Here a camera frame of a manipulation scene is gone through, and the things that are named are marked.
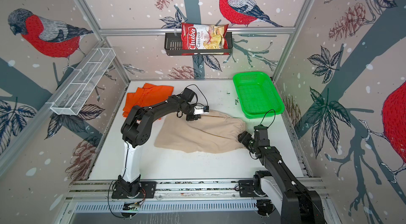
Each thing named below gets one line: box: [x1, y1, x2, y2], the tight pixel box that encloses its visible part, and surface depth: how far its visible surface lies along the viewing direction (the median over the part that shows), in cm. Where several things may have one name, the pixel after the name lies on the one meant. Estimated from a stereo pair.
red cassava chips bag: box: [181, 22, 230, 56], surface depth 90 cm
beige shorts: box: [153, 109, 247, 154], surface depth 91 cm
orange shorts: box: [122, 82, 174, 118], surface depth 112 cm
